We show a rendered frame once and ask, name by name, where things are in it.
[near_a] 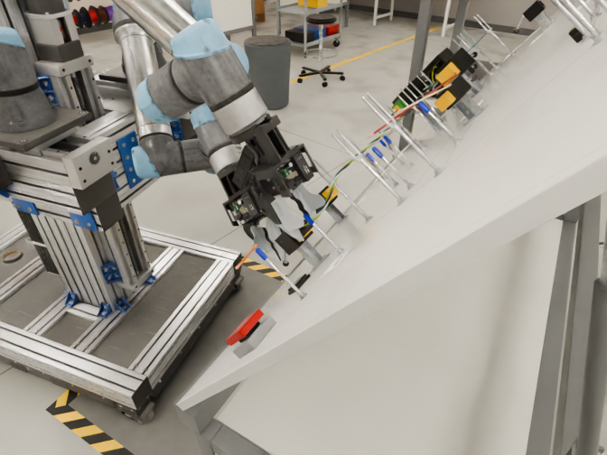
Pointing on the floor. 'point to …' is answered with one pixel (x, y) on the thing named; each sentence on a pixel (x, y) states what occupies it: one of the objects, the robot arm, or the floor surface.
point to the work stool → (321, 46)
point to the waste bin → (270, 68)
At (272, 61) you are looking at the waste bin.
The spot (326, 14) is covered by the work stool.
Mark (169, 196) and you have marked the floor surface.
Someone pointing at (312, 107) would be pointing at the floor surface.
